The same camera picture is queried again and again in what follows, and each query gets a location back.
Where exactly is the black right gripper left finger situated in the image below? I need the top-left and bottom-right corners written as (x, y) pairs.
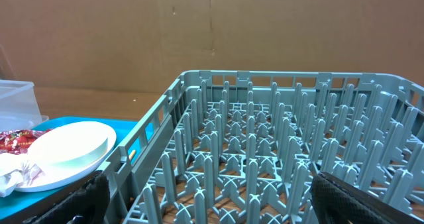
top-left (23, 173), bottom-right (110, 224)

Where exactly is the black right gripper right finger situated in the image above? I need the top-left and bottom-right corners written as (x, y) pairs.
top-left (310, 172), bottom-right (423, 224)

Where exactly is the white napkin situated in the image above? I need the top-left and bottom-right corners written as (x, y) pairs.
top-left (1, 153), bottom-right (42, 197)

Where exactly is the red snack wrapper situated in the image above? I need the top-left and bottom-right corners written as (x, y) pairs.
top-left (0, 129), bottom-right (50, 154)

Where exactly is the pink plate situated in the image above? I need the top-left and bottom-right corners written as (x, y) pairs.
top-left (15, 121), bottom-right (117, 192)

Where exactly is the cream bowl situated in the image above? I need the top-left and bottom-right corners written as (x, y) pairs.
top-left (28, 121), bottom-right (113, 172)

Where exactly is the teal plastic tray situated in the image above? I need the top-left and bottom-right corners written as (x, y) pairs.
top-left (1, 117), bottom-right (136, 219)

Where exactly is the wooden chopstick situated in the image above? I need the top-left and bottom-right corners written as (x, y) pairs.
top-left (129, 149), bottom-right (136, 160)

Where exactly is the clear plastic bin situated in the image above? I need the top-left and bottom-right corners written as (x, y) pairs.
top-left (0, 80), bottom-right (48, 132)

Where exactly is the grey dish rack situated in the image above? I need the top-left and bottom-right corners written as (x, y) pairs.
top-left (102, 70), bottom-right (423, 223)

